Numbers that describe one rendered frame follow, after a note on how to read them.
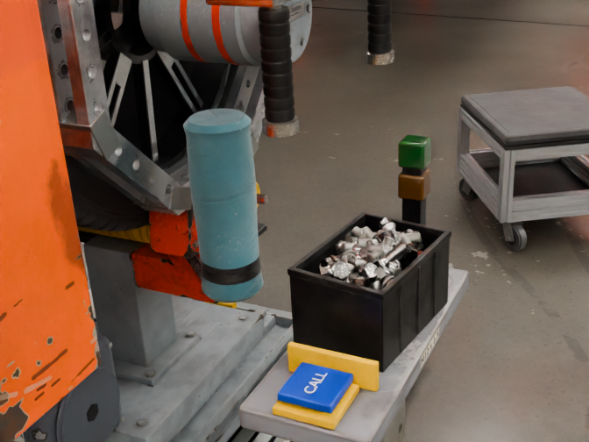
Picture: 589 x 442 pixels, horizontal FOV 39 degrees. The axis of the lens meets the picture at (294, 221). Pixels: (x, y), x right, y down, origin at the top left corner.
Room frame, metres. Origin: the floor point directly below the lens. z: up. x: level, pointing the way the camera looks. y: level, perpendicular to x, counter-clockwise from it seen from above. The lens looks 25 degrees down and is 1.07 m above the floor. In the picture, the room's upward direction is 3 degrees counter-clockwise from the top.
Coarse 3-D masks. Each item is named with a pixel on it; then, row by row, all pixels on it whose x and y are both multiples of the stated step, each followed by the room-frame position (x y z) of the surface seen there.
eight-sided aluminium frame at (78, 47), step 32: (64, 0) 0.96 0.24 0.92; (64, 32) 0.96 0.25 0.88; (96, 32) 0.99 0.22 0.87; (64, 64) 1.00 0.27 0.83; (96, 64) 0.98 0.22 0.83; (64, 96) 0.99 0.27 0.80; (96, 96) 0.98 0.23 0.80; (256, 96) 1.34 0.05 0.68; (64, 128) 0.98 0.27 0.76; (96, 128) 0.96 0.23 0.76; (256, 128) 1.32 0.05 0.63; (96, 160) 1.02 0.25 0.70; (128, 160) 1.01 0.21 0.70; (128, 192) 1.07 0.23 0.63; (160, 192) 1.07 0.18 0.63
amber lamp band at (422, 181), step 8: (400, 176) 1.14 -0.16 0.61; (408, 176) 1.13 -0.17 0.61; (416, 176) 1.13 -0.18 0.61; (424, 176) 1.13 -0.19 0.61; (400, 184) 1.13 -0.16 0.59; (408, 184) 1.13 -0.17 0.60; (416, 184) 1.12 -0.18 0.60; (424, 184) 1.12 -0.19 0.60; (400, 192) 1.13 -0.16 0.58; (408, 192) 1.13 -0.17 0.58; (416, 192) 1.12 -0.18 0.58; (424, 192) 1.12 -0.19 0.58; (416, 200) 1.12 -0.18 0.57
